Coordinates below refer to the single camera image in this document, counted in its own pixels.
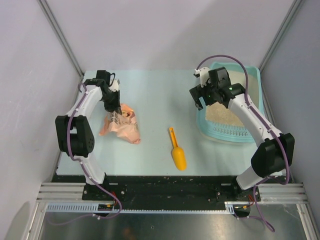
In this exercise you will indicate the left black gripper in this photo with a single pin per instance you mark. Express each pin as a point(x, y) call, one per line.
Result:
point(116, 107)

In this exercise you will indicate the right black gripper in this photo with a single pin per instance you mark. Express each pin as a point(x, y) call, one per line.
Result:
point(198, 92)

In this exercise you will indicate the pink cat litter bag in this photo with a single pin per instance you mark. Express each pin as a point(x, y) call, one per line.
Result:
point(123, 124)

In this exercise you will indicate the yellow plastic litter scoop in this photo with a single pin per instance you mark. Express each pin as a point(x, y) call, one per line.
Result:
point(177, 152)

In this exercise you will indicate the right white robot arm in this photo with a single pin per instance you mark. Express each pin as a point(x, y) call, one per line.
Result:
point(274, 149)

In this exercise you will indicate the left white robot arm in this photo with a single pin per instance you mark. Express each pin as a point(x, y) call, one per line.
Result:
point(74, 133)

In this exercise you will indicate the clean litter in box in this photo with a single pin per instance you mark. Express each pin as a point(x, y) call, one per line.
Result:
point(217, 113)

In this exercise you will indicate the teal plastic litter box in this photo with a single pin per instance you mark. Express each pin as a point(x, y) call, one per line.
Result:
point(223, 132)

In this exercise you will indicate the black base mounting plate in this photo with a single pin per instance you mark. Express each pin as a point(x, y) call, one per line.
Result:
point(220, 188)

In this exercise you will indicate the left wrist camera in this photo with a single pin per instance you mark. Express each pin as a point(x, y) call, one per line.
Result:
point(114, 85)

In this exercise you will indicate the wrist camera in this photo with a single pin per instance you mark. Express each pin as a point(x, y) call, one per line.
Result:
point(114, 85)
point(203, 75)

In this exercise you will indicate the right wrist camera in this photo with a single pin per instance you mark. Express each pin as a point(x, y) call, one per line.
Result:
point(203, 75)

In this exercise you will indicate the grey slotted cable duct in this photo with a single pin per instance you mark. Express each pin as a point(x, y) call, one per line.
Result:
point(101, 208)

